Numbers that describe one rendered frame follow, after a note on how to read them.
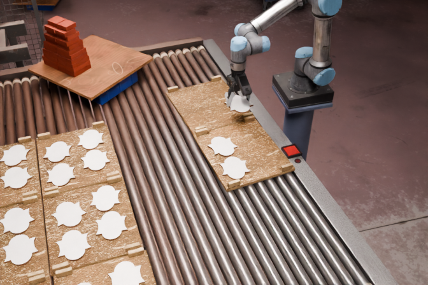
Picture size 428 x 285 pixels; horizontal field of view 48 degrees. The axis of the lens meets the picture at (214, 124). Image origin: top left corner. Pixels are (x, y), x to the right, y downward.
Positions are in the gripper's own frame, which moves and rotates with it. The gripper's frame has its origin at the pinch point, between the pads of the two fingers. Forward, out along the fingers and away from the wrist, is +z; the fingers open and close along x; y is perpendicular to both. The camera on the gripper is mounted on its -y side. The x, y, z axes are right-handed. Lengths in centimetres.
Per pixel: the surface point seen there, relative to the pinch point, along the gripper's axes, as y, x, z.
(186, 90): 37.9, 14.2, 11.4
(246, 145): -18.0, 4.0, 11.9
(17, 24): 142, 93, 2
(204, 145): -10.2, 23.0, 11.8
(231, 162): -27.1, 16.6, 10.9
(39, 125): 40, 95, 13
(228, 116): 6.8, 2.1, 11.7
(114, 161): -4, 66, 12
